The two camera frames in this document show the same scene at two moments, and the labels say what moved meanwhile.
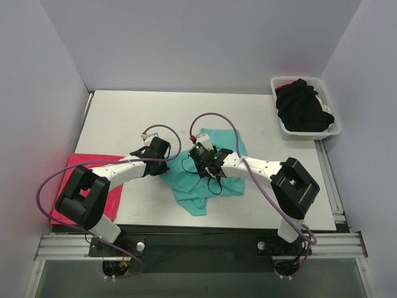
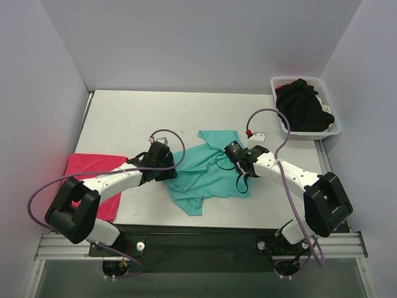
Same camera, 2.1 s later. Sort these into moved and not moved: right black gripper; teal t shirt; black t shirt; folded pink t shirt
Moved: right black gripper
Not moved: folded pink t shirt; black t shirt; teal t shirt
